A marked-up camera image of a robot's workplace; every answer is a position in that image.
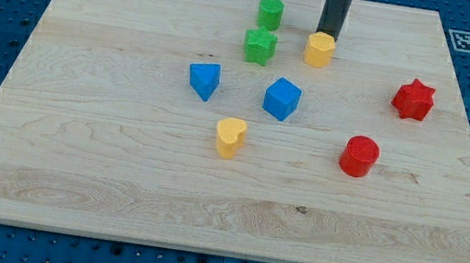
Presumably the red star block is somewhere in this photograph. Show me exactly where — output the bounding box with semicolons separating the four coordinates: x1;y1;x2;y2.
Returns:
392;78;435;121

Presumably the red cylinder block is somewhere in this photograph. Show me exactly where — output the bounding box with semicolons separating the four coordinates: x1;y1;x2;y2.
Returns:
339;135;380;178

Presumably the white fiducial marker tag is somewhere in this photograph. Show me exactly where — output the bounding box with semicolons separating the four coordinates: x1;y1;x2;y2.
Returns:
449;29;470;54

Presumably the wooden board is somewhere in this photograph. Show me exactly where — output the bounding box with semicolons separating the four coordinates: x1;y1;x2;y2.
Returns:
0;0;470;263

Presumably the blue triangle block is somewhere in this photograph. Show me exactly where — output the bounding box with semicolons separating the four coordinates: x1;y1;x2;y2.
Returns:
189;63;222;102

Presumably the yellow heart block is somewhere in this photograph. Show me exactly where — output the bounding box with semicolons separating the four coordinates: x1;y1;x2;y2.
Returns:
215;117;247;160

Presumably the green cylinder block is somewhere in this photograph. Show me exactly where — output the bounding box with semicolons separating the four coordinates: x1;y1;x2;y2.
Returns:
257;0;284;31

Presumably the yellow hexagon block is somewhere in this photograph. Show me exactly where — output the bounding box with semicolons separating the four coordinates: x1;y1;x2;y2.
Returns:
304;31;336;67

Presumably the green star block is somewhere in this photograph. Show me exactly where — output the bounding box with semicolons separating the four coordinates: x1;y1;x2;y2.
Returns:
244;27;278;66

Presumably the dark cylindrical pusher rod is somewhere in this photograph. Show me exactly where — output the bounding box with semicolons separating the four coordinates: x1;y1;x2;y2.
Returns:
317;0;353;40

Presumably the blue cube block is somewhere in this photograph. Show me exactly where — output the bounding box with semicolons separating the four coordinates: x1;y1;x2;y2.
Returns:
262;77;303;122

